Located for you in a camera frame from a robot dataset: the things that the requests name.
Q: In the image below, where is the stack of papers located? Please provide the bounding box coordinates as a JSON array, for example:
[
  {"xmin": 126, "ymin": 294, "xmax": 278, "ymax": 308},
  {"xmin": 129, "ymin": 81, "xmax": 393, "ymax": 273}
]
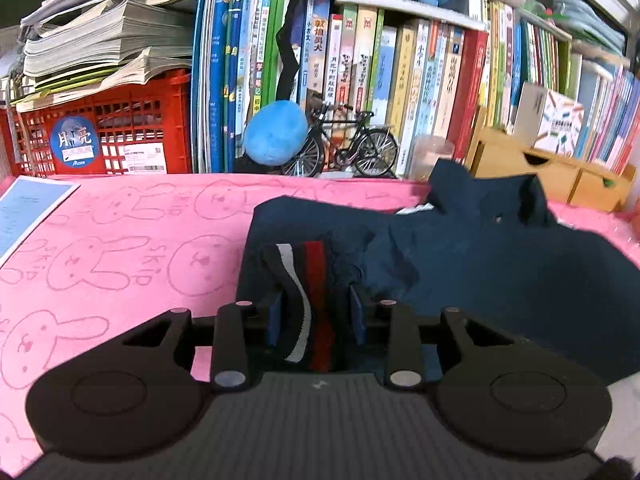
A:
[{"xmin": 0, "ymin": 0, "xmax": 195, "ymax": 107}]

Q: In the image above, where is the black model bicycle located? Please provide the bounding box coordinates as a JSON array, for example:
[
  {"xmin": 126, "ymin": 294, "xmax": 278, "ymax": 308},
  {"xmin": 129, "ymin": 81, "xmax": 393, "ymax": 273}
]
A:
[{"xmin": 280, "ymin": 102, "xmax": 401, "ymax": 180}]

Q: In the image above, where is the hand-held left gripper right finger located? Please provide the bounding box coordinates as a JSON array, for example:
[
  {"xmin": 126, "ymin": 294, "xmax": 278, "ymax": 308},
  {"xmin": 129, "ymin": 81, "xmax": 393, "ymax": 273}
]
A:
[{"xmin": 348, "ymin": 285, "xmax": 521, "ymax": 391}]

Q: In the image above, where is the white shelf board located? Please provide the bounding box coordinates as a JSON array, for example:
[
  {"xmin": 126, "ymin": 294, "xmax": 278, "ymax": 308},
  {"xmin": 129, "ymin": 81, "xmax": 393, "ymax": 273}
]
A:
[{"xmin": 334, "ymin": 0, "xmax": 482, "ymax": 32}]

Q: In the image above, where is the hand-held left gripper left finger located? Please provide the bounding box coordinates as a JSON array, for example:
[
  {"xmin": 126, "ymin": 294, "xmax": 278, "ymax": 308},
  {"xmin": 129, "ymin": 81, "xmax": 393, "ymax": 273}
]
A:
[{"xmin": 117, "ymin": 290, "xmax": 286, "ymax": 394}]

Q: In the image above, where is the wooden drawer organizer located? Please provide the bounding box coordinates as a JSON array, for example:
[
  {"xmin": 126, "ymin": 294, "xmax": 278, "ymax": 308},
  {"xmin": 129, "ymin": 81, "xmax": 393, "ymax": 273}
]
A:
[{"xmin": 465, "ymin": 126, "xmax": 637, "ymax": 213}]

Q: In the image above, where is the white box with colourful print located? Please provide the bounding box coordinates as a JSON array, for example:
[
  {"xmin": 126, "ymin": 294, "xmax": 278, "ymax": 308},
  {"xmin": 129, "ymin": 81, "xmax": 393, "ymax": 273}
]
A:
[{"xmin": 512, "ymin": 82, "xmax": 586, "ymax": 157}]

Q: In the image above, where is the clear plastic cup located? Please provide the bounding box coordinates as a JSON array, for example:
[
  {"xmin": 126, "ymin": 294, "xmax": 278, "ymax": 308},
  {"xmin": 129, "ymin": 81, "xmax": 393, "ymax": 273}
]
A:
[{"xmin": 412, "ymin": 135, "xmax": 457, "ymax": 184}]

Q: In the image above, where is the pink rabbit print towel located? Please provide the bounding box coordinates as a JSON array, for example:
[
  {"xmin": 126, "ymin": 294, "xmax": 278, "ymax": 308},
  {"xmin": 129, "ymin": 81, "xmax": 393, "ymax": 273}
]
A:
[{"xmin": 0, "ymin": 172, "xmax": 640, "ymax": 478}]

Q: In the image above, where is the red plastic crate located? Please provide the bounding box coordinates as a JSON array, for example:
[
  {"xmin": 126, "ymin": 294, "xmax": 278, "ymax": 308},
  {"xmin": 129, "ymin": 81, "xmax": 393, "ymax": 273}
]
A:
[{"xmin": 9, "ymin": 67, "xmax": 194, "ymax": 177}]

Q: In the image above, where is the row of tall picture books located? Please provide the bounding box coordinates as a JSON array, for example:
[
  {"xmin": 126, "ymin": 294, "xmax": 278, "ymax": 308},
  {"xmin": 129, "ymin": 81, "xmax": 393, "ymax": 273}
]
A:
[{"xmin": 192, "ymin": 0, "xmax": 490, "ymax": 179}]

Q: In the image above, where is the blue plush ball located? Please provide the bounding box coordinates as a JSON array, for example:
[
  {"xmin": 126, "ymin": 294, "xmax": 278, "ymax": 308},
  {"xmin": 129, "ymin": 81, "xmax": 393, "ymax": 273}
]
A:
[{"xmin": 242, "ymin": 101, "xmax": 309, "ymax": 165}]

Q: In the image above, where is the black strap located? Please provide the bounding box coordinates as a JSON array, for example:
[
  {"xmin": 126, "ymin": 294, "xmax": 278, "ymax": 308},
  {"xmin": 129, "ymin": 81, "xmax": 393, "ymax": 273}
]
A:
[{"xmin": 276, "ymin": 0, "xmax": 315, "ymax": 104}]

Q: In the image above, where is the stack of pale blue books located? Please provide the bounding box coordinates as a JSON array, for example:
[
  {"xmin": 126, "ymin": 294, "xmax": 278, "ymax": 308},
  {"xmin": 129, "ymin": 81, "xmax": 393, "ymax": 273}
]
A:
[{"xmin": 550, "ymin": 0, "xmax": 627, "ymax": 57}]

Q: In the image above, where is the navy and white shirt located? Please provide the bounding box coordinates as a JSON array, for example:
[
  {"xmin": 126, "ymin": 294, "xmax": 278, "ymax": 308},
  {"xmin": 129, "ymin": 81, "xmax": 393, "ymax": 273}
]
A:
[{"xmin": 235, "ymin": 159, "xmax": 640, "ymax": 387}]

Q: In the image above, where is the blue paper sheet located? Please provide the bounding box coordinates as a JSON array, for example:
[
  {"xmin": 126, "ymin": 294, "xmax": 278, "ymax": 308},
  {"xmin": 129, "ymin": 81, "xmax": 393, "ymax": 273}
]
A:
[{"xmin": 0, "ymin": 176, "xmax": 81, "ymax": 262}]

